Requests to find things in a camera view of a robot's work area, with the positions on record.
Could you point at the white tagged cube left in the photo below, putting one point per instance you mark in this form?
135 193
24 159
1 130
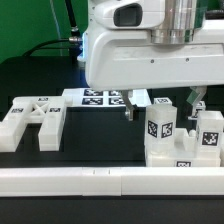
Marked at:
162 100

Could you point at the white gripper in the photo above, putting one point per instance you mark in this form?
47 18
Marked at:
126 60

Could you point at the white tagged cube right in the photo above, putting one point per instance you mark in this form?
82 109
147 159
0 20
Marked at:
201 106

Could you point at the white chair seat part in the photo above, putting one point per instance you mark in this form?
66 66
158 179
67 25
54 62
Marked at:
184 153

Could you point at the white tagged cube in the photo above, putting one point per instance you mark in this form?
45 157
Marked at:
162 100
201 106

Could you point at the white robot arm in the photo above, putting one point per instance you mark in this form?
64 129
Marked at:
182 19

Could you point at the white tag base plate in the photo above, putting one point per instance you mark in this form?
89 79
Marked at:
86 97

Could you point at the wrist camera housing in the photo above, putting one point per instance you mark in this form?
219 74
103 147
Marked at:
130 14

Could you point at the white front fence rail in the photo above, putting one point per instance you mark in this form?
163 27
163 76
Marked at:
119 181

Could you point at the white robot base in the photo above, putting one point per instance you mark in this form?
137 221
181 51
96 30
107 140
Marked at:
86 24

